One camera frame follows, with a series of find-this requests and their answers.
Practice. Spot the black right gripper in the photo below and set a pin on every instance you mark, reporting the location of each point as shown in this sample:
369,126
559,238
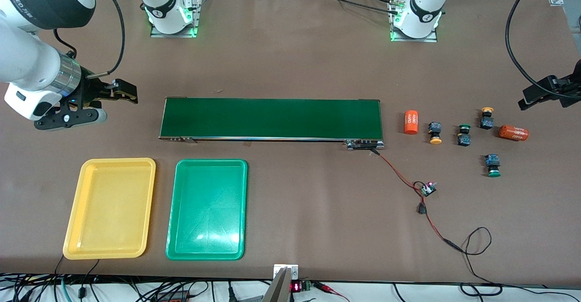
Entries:
87,92

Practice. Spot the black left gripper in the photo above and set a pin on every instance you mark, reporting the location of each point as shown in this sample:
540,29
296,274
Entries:
573,86

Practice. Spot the green mushroom push button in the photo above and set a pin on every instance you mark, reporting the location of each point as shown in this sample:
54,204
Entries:
492,163
464,136

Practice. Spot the yellow mushroom push button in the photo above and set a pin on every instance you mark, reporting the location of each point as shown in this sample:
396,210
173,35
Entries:
435,131
487,119

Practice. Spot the orange cylinder with 4680 print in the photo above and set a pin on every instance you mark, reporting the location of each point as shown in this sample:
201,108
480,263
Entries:
411,122
514,132

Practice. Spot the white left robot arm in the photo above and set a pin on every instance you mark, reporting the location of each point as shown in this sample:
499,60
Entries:
422,16

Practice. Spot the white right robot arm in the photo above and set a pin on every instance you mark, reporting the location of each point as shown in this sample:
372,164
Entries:
27,56

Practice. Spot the yellow plastic tray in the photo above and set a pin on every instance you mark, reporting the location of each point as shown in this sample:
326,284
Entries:
109,209

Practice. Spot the brown tape piece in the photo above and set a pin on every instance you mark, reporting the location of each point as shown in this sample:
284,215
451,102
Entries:
248,144

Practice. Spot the green plastic tray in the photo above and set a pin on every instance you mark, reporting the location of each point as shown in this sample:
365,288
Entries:
206,209

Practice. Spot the green conveyor belt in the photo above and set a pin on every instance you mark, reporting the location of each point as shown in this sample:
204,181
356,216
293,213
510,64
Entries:
272,118

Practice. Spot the small controller circuit board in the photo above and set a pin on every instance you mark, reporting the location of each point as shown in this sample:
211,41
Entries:
427,189

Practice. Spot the small red digit display board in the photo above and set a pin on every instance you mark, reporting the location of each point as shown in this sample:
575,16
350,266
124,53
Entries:
300,286

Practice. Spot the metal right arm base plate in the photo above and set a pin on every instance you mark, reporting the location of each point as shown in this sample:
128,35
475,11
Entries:
198,9

